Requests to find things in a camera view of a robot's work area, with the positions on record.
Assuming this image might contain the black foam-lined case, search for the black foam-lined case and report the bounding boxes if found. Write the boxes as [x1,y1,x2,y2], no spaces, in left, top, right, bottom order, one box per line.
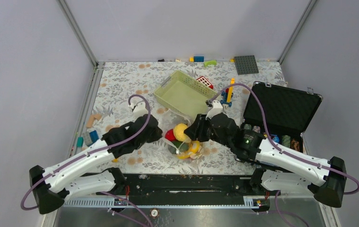
[241,81,323,169]

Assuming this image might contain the tan wooden block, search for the tan wooden block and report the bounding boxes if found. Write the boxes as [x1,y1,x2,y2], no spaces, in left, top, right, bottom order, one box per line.
[85,113,102,128]

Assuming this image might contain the yellow blue block toy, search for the yellow blue block toy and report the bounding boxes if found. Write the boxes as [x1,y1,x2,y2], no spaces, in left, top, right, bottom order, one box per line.
[220,87,233,108]

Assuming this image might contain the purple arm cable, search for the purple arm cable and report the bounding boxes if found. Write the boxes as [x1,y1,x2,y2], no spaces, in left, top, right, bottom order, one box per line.
[20,94,152,211]
[207,83,359,227]

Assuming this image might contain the teal small brick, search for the teal small brick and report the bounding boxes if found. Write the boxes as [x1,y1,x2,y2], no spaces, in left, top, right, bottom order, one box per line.
[76,137,84,148]

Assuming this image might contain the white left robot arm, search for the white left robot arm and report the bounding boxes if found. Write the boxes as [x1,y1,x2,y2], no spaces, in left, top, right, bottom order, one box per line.
[29,114,162,214]

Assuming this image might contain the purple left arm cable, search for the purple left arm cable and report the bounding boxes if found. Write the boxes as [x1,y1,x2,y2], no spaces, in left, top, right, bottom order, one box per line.
[20,94,152,211]

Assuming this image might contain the poker chips row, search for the poker chips row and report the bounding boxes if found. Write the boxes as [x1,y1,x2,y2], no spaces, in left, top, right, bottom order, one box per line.
[242,124,301,151]

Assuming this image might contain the clear dotted zip top bag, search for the clear dotted zip top bag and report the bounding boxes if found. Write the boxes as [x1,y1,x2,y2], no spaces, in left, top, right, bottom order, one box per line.
[159,110,203,159]

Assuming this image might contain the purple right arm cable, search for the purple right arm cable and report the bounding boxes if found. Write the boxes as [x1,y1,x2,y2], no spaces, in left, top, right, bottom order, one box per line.
[207,83,359,227]

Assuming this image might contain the blue yellow brick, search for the blue yellow brick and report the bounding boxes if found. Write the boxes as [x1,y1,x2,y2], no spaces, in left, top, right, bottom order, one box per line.
[189,56,205,62]

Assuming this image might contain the blue grey brick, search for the blue grey brick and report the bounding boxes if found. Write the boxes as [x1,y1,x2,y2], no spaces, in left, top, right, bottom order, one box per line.
[82,130,99,147]

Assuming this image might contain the grey building baseplate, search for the grey building baseplate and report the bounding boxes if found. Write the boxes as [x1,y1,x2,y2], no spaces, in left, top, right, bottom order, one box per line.
[234,55,259,75]

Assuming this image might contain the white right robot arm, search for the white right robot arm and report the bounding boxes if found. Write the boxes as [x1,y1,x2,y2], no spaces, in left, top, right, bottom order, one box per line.
[184,113,346,208]

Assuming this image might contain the red white grid toy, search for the red white grid toy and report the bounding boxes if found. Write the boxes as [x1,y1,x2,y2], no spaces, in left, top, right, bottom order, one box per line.
[197,76,214,89]

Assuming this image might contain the dark green avocado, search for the dark green avocado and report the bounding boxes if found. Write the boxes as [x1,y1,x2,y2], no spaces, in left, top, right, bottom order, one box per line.
[168,140,189,154]

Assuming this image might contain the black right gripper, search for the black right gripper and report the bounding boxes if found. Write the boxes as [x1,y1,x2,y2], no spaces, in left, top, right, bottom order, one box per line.
[183,113,232,148]

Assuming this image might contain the red apple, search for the red apple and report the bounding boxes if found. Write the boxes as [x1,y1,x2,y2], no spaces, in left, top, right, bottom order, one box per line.
[164,129,176,141]

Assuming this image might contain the orange mango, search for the orange mango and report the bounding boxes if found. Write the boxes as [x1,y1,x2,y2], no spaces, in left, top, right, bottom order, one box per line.
[177,141,202,159]

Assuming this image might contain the green arch block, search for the green arch block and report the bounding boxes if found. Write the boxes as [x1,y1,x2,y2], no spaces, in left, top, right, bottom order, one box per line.
[204,60,217,67]

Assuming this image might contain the pale green perforated basket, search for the pale green perforated basket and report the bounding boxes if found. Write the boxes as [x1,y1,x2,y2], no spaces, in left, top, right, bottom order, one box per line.
[154,70,217,121]

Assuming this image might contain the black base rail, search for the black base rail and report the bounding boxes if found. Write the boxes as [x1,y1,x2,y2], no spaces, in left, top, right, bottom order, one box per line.
[109,171,276,207]

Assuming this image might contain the yellow lemon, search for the yellow lemon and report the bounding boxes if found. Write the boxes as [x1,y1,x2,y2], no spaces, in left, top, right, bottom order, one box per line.
[173,123,191,143]

